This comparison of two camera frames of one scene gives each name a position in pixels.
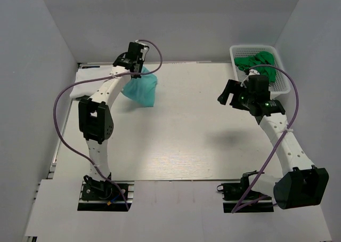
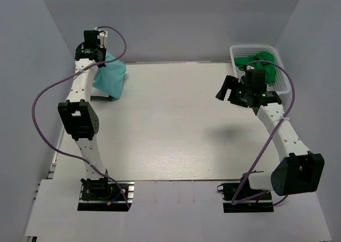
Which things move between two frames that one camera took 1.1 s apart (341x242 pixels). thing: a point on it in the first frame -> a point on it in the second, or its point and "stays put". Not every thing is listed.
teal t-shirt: (141, 90) -> (108, 79)
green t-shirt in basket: (261, 58) stays put
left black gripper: (141, 61) -> (103, 49)
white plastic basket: (281, 86) stays put
